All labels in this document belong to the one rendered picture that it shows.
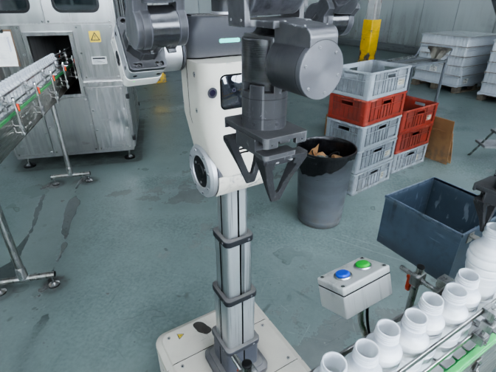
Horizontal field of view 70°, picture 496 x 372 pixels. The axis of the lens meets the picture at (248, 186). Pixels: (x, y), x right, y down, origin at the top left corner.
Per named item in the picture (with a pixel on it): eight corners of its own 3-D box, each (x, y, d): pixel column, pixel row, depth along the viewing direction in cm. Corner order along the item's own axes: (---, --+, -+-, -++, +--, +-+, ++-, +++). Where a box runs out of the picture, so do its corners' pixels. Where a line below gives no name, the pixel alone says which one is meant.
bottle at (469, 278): (436, 316, 79) (452, 260, 71) (467, 325, 76) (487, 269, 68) (433, 336, 75) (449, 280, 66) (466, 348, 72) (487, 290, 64)
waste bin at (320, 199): (316, 240, 270) (324, 163, 240) (280, 212, 304) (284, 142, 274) (358, 222, 291) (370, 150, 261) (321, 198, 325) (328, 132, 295)
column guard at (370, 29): (366, 63, 980) (373, 20, 929) (356, 61, 1010) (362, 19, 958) (376, 62, 999) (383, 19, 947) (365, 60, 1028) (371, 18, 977)
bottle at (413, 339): (381, 359, 70) (398, 298, 63) (414, 370, 68) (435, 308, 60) (379, 386, 65) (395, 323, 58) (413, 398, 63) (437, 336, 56)
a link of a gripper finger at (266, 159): (263, 215, 45) (265, 145, 41) (235, 191, 50) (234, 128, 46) (305, 201, 48) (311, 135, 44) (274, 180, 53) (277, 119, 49)
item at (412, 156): (390, 175, 369) (395, 155, 358) (359, 161, 399) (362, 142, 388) (424, 161, 399) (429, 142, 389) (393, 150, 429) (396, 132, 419)
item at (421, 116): (399, 133, 348) (404, 112, 338) (366, 123, 378) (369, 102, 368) (435, 122, 379) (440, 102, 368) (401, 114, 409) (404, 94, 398)
